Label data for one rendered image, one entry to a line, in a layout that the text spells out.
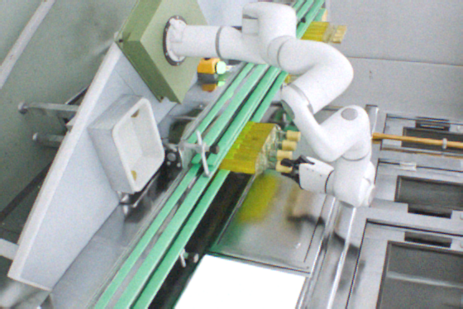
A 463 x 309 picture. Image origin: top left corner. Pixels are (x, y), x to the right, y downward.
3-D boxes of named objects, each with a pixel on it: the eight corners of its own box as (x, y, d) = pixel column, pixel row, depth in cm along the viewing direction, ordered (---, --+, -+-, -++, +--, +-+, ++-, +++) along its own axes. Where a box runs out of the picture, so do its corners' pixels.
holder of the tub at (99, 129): (117, 203, 123) (139, 208, 120) (86, 126, 107) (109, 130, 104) (146, 168, 135) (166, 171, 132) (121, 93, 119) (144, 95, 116)
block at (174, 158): (164, 168, 134) (183, 171, 131) (158, 144, 128) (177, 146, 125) (170, 161, 136) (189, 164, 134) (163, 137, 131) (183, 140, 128)
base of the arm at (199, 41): (155, 43, 116) (204, 44, 110) (169, 6, 119) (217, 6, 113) (179, 68, 130) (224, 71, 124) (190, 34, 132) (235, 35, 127)
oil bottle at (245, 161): (205, 168, 145) (264, 176, 137) (202, 154, 142) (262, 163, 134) (212, 158, 149) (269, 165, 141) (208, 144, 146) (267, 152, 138)
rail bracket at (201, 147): (185, 175, 132) (221, 181, 127) (174, 130, 122) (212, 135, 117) (189, 169, 134) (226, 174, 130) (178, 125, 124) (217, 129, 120)
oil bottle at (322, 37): (288, 45, 219) (341, 47, 209) (287, 35, 216) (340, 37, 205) (290, 40, 223) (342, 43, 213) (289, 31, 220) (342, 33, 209)
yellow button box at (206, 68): (198, 78, 160) (215, 80, 157) (193, 61, 155) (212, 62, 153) (205, 70, 165) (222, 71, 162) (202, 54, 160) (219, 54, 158)
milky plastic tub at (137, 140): (112, 191, 120) (136, 196, 116) (87, 126, 106) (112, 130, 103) (143, 154, 132) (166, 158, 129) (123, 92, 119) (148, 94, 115)
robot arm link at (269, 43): (274, 74, 99) (274, 6, 93) (237, 57, 119) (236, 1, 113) (309, 71, 102) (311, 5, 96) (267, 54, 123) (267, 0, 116)
